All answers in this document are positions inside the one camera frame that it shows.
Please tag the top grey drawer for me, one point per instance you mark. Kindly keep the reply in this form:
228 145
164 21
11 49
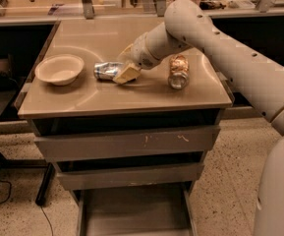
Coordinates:
127 143

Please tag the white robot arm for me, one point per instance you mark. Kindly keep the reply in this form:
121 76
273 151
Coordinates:
259 79

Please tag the white bowl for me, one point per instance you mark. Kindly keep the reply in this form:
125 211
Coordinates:
59 70

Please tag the black table leg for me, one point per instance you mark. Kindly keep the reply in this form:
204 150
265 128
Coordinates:
46 180

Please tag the grey drawer cabinet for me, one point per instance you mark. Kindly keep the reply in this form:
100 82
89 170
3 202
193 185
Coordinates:
88 105

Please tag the grey metal post left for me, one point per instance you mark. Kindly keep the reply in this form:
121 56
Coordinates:
88 9

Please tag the silver blue redbull can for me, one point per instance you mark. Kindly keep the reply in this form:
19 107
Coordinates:
107 70

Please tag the middle grey drawer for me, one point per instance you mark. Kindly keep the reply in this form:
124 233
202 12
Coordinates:
132 176

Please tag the bottom open grey drawer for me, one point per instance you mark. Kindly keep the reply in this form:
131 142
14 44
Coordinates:
154 210

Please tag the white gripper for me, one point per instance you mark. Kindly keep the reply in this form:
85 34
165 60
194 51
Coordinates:
141 57

